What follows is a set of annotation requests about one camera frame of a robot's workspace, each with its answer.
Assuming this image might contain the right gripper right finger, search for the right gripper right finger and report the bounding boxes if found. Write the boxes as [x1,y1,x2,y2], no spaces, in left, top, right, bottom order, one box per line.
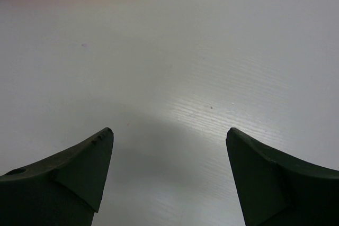
[226,128,338,225]

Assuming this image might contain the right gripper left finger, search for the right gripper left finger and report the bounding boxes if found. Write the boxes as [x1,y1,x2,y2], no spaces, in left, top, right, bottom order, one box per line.
[1,128,114,225]

